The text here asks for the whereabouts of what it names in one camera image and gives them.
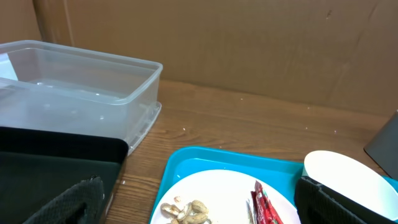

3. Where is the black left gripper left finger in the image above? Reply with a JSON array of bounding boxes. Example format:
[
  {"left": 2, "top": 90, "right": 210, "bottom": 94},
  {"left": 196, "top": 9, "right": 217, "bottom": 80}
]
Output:
[{"left": 24, "top": 176, "right": 104, "bottom": 224}]

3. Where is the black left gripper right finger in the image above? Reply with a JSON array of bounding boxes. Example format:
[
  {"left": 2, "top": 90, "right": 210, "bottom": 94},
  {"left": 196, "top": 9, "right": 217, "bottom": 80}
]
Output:
[{"left": 294, "top": 176, "right": 395, "bottom": 224}]

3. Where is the white green bowl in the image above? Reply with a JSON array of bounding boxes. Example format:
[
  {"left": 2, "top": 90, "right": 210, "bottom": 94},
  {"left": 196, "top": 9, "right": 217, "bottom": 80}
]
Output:
[{"left": 302, "top": 151, "right": 397, "bottom": 221}]

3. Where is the red snack wrapper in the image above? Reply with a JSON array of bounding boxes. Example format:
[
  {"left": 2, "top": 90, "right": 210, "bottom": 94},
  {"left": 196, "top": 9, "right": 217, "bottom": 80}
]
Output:
[{"left": 251, "top": 181, "right": 283, "bottom": 224}]

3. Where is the white dinner plate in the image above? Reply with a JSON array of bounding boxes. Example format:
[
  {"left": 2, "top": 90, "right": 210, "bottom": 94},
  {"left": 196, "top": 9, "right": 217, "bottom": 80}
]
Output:
[{"left": 150, "top": 170, "right": 300, "bottom": 224}]

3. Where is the grey dishwasher rack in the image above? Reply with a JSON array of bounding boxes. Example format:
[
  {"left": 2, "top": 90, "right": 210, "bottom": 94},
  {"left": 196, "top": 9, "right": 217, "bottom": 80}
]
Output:
[{"left": 364, "top": 110, "right": 398, "bottom": 180}]

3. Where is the black tray bin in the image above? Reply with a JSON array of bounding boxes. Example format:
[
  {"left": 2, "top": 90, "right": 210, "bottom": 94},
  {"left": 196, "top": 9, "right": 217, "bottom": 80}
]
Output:
[{"left": 1, "top": 127, "right": 129, "bottom": 223}]

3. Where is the teal serving tray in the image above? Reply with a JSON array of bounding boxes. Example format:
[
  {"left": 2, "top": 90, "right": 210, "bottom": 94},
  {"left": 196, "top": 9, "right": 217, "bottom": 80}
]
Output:
[{"left": 150, "top": 146, "right": 397, "bottom": 223}]

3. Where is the peanut shells pile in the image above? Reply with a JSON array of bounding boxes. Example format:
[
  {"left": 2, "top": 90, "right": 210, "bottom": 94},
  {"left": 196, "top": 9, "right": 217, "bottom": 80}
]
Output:
[{"left": 160, "top": 200, "right": 212, "bottom": 224}]

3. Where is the clear plastic bin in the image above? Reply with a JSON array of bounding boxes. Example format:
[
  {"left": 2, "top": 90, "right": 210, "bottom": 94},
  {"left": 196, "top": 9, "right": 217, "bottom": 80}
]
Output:
[{"left": 1, "top": 40, "right": 163, "bottom": 151}]

